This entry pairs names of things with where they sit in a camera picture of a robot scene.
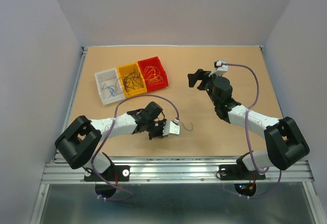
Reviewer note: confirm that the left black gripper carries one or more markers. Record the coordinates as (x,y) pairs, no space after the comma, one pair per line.
(162,123)

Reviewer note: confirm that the yellow plastic bin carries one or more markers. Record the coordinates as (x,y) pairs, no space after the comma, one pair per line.
(131,79)

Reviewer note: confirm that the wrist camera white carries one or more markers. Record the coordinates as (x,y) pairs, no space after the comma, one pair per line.
(220,67)
(171,128)

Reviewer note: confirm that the aluminium rail frame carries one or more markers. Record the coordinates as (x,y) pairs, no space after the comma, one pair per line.
(176,189)

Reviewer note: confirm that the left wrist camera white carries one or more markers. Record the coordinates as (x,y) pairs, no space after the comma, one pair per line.
(171,128)

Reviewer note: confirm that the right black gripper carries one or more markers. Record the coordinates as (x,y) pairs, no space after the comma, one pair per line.
(200,74)

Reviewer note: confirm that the red plastic bin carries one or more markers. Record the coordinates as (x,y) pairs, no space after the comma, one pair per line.
(154,75)

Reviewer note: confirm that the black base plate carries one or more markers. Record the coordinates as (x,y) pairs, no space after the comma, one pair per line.
(233,172)
(121,173)

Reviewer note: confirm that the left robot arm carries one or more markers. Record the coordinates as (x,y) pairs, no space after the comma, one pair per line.
(78,143)

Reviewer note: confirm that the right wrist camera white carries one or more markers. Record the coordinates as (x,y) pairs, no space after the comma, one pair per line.
(220,67)

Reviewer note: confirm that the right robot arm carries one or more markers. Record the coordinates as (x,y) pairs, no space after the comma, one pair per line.
(285,144)

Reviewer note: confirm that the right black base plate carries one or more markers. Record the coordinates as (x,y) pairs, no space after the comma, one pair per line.
(233,172)

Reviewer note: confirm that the white plastic bin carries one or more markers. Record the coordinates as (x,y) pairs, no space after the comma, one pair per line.
(109,87)

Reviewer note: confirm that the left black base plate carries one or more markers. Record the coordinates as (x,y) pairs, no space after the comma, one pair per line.
(121,173)

